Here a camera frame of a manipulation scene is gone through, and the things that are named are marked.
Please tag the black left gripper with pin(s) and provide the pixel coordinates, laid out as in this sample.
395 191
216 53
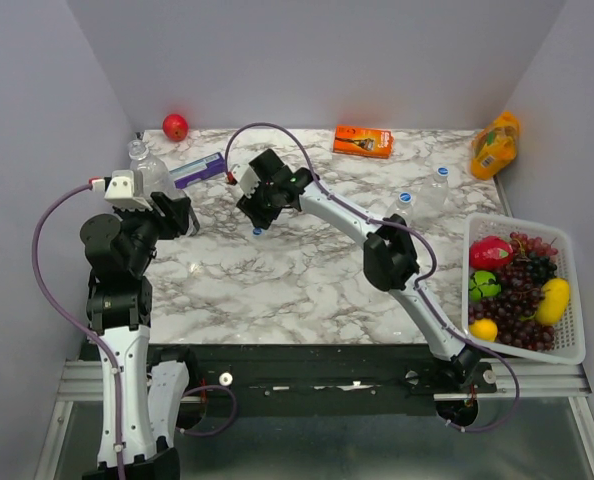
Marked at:
176 218

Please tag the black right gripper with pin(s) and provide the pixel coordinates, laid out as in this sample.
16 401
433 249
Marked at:
249 207

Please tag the clear plastic bottle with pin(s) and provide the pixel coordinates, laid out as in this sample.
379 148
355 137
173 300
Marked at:
155 174
431 197
402 210

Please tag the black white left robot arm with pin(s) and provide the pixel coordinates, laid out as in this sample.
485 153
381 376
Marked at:
140 403

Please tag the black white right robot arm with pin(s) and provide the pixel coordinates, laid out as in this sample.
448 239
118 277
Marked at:
390 261

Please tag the black drink can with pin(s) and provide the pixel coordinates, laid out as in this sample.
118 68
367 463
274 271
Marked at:
193 223

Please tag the purple white flat box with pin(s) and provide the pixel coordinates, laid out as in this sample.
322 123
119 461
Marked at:
199 170

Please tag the red apple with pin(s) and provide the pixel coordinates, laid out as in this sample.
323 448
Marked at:
175 127

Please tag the orange razor box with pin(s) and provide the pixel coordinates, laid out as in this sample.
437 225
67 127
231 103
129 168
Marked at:
366 142

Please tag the red dragon fruit toy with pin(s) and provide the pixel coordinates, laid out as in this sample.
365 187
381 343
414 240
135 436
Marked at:
490 253

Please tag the green toy fruit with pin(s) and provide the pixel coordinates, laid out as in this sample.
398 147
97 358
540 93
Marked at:
482 284

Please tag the orange snack bag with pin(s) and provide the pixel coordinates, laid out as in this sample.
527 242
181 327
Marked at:
495 147

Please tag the yellow lemon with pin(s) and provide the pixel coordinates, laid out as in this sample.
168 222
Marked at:
555 302
484 329

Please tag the purple grape bunch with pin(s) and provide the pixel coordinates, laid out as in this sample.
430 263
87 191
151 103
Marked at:
514 308

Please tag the white plastic basket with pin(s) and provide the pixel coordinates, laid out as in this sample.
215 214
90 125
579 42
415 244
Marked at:
569 343

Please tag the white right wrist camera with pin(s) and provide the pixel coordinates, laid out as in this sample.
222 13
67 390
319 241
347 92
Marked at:
245 178

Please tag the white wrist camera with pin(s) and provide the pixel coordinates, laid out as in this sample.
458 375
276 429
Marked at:
125 191
245 178

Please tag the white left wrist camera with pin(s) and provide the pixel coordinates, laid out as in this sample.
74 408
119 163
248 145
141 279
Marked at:
125 191

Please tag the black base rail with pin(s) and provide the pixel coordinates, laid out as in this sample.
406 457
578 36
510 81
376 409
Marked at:
322 380

